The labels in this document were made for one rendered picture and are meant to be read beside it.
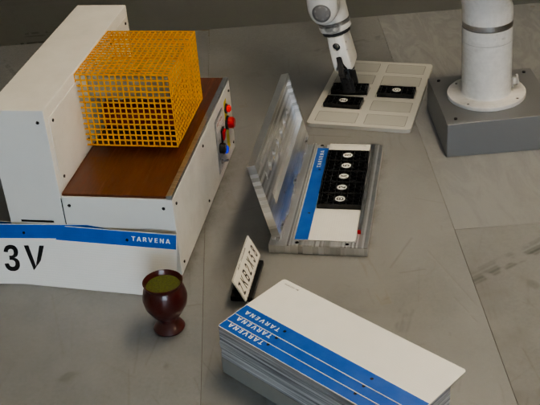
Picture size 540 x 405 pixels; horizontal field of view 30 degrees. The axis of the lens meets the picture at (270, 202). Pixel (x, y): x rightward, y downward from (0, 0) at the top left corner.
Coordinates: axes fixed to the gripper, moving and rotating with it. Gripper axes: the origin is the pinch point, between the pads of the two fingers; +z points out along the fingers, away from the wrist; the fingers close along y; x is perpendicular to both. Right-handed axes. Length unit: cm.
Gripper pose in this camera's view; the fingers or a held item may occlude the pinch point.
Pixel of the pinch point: (349, 82)
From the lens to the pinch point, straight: 274.9
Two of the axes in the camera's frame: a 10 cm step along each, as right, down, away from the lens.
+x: -9.4, 1.3, 3.2
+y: 2.1, -5.3, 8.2
